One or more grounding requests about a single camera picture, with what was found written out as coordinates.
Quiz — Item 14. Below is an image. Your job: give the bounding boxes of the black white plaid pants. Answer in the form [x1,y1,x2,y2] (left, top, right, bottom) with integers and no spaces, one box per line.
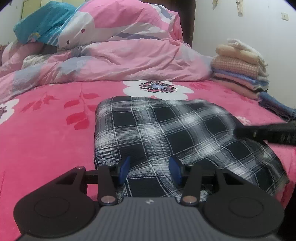
[94,95,289,202]

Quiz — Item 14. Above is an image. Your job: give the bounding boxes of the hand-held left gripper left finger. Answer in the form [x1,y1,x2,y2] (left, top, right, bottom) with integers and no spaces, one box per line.
[54,156,130,206]

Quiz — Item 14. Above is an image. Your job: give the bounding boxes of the pale yellow wardrobe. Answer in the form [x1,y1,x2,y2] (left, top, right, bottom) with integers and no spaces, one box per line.
[20,0,56,20]

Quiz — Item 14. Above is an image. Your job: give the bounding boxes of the teal cartoon pillow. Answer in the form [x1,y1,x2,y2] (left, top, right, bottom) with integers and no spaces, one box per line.
[13,1,78,45]

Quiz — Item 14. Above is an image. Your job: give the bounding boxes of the pink floral blanket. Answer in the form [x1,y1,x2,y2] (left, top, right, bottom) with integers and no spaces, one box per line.
[0,77,296,241]

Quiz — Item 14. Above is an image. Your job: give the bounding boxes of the folded blue jeans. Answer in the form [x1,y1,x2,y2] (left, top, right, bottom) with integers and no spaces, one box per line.
[259,91,296,122]

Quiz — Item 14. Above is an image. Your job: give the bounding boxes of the pink white cartoon quilt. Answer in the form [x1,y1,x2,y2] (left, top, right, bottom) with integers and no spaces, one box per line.
[58,0,184,50]

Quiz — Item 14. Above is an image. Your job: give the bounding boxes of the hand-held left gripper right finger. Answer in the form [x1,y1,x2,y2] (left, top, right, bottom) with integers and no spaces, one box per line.
[168,157,247,206]

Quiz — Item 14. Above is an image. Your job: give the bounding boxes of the stack of folded clothes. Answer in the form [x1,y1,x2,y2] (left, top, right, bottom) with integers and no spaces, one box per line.
[211,38,270,100]

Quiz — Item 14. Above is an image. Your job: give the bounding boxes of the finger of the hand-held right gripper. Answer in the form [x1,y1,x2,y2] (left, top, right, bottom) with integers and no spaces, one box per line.
[233,125,267,141]

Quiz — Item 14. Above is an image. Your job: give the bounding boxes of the white knit cloth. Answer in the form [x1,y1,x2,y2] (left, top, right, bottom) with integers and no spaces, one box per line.
[21,54,50,69]

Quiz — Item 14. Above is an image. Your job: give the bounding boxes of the pink grey flower quilt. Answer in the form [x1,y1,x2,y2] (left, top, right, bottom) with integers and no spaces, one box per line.
[0,38,215,105]

